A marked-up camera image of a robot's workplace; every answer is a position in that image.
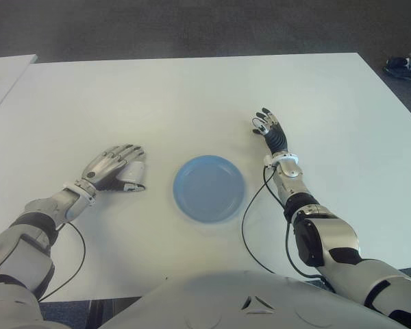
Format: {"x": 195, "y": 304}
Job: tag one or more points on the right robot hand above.
{"x": 277, "y": 138}

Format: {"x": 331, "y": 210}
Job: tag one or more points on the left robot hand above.
{"x": 99, "y": 169}

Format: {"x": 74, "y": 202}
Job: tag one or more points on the white charger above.
{"x": 133, "y": 171}

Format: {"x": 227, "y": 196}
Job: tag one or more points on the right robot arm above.
{"x": 329, "y": 233}

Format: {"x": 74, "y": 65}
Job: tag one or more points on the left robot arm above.
{"x": 37, "y": 205}

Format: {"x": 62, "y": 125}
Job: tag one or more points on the blue plate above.
{"x": 209, "y": 188}

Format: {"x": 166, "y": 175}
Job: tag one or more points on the white side table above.
{"x": 3, "y": 82}

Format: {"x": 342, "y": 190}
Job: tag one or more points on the black shoe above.
{"x": 397, "y": 66}

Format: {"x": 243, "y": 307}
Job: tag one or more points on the grey robot torso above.
{"x": 226, "y": 301}

